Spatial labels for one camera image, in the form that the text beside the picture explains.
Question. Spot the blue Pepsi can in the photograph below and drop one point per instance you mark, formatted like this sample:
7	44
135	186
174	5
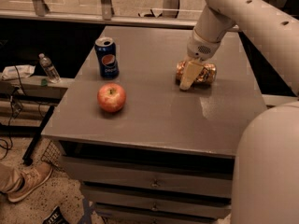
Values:
105	50

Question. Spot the tan sneaker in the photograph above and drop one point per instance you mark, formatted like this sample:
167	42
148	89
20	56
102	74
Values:
29	181

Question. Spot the wire mesh basket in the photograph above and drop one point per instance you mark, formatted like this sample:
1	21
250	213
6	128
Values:
51	155

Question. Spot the low grey bench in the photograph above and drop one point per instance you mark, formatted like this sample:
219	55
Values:
38	90

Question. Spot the grey drawer cabinet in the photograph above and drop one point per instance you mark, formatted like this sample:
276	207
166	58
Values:
168	156

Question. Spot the khaki trouser leg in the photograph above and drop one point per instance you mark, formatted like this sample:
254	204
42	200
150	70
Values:
11	179

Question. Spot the black printed bag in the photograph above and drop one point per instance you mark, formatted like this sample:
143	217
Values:
56	217

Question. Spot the white crumpled cloth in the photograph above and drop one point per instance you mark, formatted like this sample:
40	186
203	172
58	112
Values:
17	71

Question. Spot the orange soda can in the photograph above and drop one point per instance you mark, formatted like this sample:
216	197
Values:
207	75

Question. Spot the metal window frame rail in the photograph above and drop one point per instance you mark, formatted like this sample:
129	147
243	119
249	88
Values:
149	13

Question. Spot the clear plastic water bottle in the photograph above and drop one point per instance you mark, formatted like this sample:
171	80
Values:
49	68

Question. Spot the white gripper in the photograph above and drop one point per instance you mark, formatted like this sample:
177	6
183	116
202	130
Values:
200	48

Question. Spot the red apple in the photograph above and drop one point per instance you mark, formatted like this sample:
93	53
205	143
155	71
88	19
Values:
111	97

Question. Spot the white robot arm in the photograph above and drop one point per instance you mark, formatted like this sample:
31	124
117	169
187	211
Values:
266	173

